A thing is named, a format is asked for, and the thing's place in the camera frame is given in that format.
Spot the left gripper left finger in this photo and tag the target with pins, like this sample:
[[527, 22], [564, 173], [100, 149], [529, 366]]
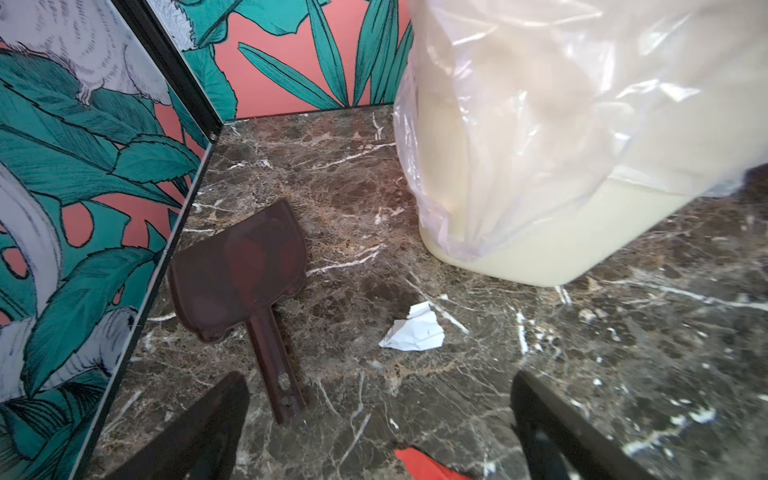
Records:
[[201, 443]]

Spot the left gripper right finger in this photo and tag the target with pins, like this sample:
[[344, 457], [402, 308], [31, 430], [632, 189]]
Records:
[[554, 436]]

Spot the dark brown dustpan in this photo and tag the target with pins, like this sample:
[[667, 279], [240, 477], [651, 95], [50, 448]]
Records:
[[235, 277]]

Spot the red paper scrap left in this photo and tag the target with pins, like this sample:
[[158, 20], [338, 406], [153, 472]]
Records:
[[422, 467]]

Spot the white paper scrap left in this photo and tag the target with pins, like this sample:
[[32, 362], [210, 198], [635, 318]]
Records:
[[419, 331]]

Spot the cream plastic trash bin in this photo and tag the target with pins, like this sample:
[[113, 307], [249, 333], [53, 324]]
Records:
[[570, 240]]

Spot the clear plastic bin liner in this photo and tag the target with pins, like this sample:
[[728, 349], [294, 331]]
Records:
[[540, 108]]

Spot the black left frame post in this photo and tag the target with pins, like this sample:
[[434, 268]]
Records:
[[165, 31]]

